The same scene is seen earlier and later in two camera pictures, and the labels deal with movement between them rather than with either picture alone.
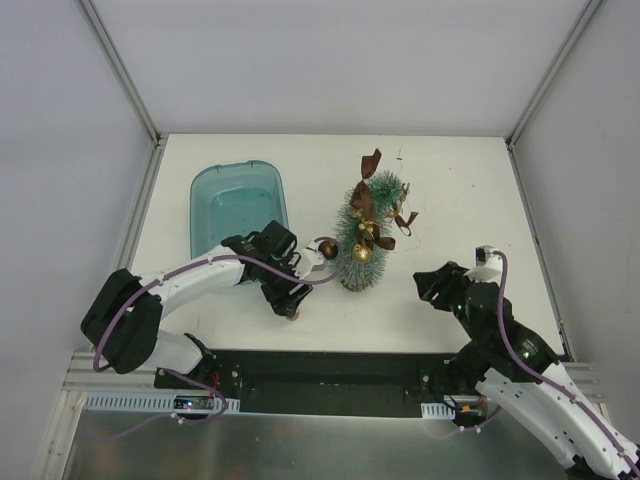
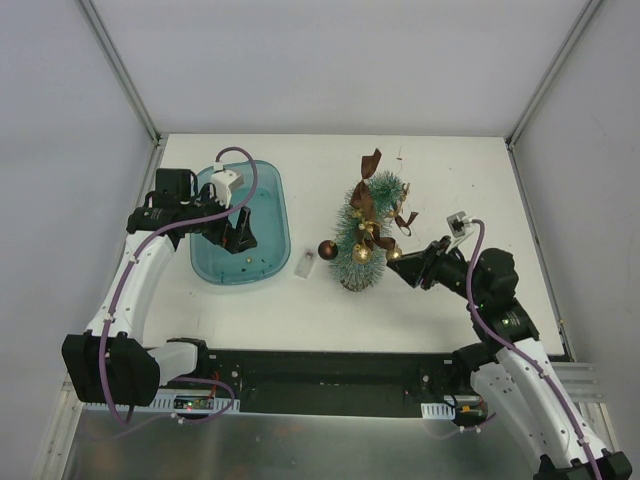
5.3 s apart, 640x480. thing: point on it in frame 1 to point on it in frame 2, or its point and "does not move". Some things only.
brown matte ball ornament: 329,249 does not move
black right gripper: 441,288 to 428,266
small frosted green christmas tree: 365,218 does not move
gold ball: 361,253 does not move
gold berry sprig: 370,225 does not move
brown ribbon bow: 362,199 does not move
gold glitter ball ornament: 293,318 to 394,254
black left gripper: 288,298 to 226,232
